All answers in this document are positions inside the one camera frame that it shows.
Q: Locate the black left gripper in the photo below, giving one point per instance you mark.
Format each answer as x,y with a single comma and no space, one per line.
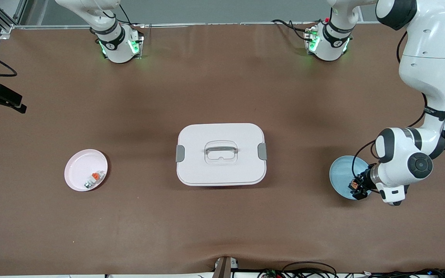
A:
366,178

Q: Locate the black and orange switch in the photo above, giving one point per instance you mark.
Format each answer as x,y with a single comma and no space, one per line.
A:
356,187

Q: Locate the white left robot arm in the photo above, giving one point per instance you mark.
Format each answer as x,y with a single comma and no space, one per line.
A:
427,46

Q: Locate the light blue round plate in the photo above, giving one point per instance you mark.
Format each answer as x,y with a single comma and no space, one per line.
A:
342,173

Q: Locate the pink round plate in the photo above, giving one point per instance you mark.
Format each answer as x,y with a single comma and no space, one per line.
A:
79,170

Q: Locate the small orange white component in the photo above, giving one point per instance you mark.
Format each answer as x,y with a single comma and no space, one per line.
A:
95,177

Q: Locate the white lidded box, grey clips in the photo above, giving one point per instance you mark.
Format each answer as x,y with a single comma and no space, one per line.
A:
220,170

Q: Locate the silver table edge strip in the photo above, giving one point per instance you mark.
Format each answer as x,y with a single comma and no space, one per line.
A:
207,24

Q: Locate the aluminium frame profile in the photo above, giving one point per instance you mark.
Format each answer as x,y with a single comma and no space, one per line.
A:
4,23

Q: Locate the metal bracket at table edge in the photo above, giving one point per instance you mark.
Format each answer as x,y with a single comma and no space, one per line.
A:
224,268

